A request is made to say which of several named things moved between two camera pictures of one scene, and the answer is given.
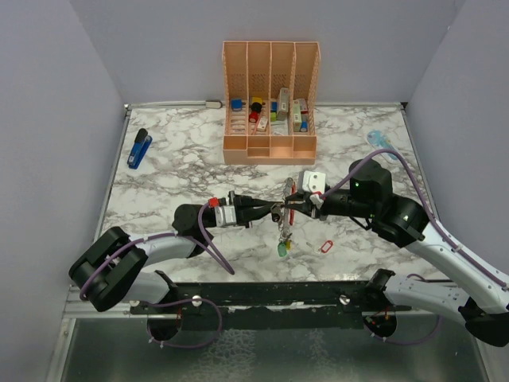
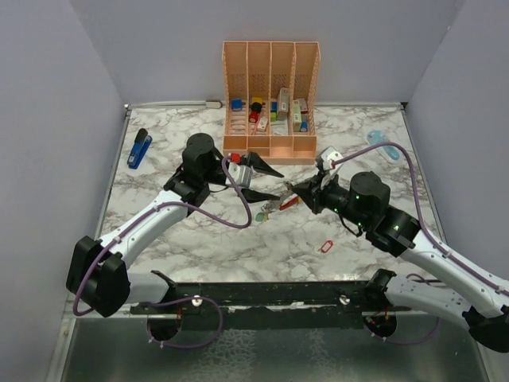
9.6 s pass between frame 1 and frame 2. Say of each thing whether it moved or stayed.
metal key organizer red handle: moved
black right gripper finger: moved
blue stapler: stayed
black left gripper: moved
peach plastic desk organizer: stayed
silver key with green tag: moved
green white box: stayed
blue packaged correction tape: stayed
